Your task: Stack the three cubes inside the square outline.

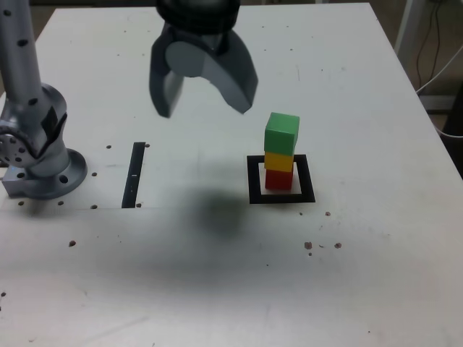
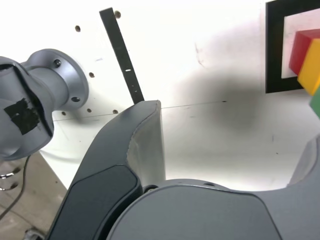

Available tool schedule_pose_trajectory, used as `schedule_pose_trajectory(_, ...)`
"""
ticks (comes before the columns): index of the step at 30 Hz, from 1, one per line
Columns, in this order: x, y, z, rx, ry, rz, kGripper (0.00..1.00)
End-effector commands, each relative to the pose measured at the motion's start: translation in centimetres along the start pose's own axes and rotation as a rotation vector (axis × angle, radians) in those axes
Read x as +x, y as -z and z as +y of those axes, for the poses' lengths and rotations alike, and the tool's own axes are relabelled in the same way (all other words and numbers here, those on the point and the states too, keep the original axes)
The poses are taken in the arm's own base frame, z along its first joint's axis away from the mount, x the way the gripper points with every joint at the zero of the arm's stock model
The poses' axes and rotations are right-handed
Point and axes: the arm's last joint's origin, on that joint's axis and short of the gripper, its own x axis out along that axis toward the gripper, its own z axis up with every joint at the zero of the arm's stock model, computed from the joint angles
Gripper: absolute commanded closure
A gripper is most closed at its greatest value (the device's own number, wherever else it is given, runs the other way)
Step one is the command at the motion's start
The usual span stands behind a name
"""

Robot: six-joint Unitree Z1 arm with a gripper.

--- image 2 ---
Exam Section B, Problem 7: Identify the black floor cable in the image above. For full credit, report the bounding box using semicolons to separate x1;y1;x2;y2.
0;154;30;219

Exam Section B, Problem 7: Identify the green cube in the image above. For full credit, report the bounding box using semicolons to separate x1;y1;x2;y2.
308;86;320;115

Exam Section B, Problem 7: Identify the black tape strip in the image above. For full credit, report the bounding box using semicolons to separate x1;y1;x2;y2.
99;7;146;105

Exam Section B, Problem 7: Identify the black tape square outline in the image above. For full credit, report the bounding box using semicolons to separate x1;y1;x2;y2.
264;0;320;95

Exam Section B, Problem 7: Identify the yellow cube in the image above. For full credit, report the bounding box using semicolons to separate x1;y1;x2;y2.
297;37;320;97

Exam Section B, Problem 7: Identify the red cube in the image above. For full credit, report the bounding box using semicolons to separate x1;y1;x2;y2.
288;28;320;77

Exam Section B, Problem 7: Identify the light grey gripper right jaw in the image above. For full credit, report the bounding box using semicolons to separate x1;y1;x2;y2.
106;134;320;240

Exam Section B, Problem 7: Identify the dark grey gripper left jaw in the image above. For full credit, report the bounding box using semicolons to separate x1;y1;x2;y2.
46;99;167;240

